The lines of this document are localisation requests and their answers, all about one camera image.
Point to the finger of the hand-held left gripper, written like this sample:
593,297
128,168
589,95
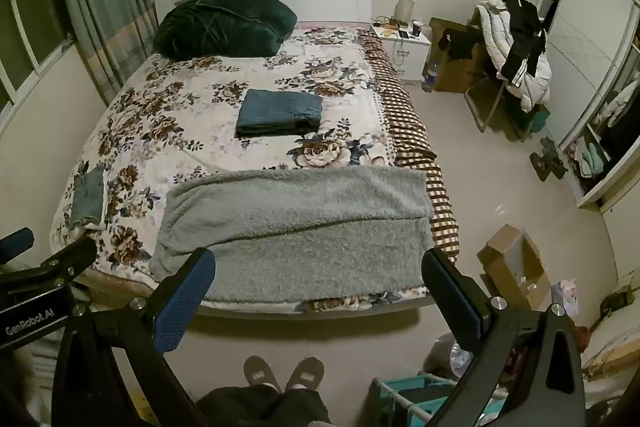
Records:
16,241
65,257

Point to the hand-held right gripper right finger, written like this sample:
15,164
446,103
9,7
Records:
452,302

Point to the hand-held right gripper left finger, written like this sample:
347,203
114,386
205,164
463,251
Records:
185,302

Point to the grey fluffy blanket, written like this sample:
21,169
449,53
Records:
295,232

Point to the small teal cloth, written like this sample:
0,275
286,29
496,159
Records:
87,199

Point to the open cardboard box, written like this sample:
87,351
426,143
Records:
510,267

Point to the grey slipper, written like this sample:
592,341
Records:
306,373
260,374

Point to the teal plastic rack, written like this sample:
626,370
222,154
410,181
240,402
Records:
400,394

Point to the person's legs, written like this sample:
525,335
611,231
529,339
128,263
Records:
260,409

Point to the floral bedding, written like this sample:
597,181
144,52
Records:
612,347

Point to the dark green floor item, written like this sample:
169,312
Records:
549,159

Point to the brown checked bed sheet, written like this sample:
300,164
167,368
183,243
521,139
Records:
405,122

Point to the floral blanket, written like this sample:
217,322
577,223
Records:
200,107

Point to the window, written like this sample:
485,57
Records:
25,42

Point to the folding chair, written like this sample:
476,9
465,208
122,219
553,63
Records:
487,99

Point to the brown cardboard box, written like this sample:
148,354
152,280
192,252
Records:
460,74

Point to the grey-green curtain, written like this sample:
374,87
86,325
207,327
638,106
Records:
100,7

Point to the white nightstand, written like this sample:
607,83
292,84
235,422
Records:
407,54

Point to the black garment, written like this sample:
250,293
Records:
460,44

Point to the black clothing pile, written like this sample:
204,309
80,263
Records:
522,37

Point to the dark cup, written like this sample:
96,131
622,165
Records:
416,29

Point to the white wardrobe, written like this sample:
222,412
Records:
580,57

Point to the dark green duvet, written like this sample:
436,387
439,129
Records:
225,22

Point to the beige table lamp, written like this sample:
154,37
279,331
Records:
404,9

